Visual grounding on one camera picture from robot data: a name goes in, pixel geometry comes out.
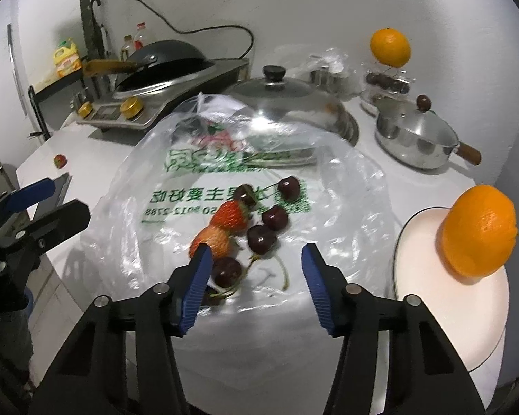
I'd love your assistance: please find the yellow oil bottle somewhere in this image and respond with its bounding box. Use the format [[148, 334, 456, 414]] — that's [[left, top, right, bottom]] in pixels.
[[53, 39, 84, 79]]

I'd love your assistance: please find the clear green-printed plastic bag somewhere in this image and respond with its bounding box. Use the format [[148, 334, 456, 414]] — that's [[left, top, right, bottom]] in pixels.
[[80, 92, 399, 310]]

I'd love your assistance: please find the small steel saucepan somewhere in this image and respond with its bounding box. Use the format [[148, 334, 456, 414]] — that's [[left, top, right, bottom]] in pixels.
[[374, 97, 483, 170]]

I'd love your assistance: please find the large steel pan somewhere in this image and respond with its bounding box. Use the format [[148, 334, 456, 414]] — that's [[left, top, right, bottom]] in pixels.
[[222, 82, 359, 165]]

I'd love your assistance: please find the steel lid brown knob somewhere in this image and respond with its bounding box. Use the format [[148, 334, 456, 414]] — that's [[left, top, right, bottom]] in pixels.
[[374, 94, 459, 148]]

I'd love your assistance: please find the glass lid black knob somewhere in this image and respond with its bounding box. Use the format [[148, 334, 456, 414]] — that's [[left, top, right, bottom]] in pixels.
[[225, 65, 342, 132]]

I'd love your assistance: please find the black cooker power cable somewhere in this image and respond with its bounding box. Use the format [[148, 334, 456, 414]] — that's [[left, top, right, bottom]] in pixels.
[[119, 0, 254, 59]]

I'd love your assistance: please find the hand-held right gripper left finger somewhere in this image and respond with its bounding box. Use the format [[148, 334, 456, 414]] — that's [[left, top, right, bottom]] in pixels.
[[28, 243, 215, 415]]

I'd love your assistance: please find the red label bottle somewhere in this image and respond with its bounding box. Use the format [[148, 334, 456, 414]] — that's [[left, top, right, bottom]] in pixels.
[[133, 22, 150, 50]]

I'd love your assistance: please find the pile of dark cherries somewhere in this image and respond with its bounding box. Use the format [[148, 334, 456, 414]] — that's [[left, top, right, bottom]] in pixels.
[[367, 71, 409, 93]]

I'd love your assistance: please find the pale red strawberry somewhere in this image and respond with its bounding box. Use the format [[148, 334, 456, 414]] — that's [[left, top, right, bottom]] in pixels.
[[189, 226, 234, 260]]

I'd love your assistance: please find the small orange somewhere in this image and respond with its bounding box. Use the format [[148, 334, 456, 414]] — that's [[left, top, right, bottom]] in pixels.
[[370, 28, 411, 68]]

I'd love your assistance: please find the grey vertical pipe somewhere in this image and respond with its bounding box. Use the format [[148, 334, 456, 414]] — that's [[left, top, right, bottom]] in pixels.
[[78, 0, 97, 59]]

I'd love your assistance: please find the clear glass bowl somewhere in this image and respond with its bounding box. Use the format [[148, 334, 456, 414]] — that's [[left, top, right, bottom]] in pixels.
[[361, 58, 416, 96]]

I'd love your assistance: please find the small white dish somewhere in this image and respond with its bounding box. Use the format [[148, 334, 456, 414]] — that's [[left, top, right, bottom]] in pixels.
[[358, 89, 399, 117]]

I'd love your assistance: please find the steel induction cooker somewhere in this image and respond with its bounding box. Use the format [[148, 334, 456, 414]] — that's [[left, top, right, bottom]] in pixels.
[[71, 58, 249, 132]]

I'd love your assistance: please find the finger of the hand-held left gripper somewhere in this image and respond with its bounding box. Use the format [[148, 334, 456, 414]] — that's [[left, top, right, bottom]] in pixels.
[[0, 199, 91, 269], [0, 178, 56, 225]]

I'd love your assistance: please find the black wire rack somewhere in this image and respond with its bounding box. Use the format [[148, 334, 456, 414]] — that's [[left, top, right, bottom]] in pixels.
[[27, 56, 113, 141]]

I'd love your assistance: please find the steel cup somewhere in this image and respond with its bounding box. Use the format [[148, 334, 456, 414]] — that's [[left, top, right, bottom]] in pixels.
[[310, 66, 351, 93]]

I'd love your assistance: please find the dark red cherry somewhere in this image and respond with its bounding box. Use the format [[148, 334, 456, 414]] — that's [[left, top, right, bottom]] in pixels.
[[211, 256, 243, 288], [276, 176, 302, 202], [246, 225, 278, 255], [262, 205, 290, 231], [233, 184, 255, 208]]

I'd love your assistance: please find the white plate dark rim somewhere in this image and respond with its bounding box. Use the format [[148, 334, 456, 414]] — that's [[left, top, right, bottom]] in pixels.
[[389, 205, 511, 375]]

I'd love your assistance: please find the large orange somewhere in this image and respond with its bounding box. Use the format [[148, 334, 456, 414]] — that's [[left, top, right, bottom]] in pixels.
[[441, 184, 519, 278]]

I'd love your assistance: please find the small clear plastic bag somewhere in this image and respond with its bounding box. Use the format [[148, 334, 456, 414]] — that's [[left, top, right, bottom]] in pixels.
[[294, 45, 355, 98]]

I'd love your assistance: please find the black wok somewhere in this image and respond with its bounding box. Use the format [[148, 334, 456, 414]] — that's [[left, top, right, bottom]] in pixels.
[[84, 40, 217, 89]]

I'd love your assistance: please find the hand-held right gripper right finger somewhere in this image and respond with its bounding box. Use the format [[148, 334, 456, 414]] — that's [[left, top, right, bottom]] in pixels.
[[301, 243, 487, 415]]

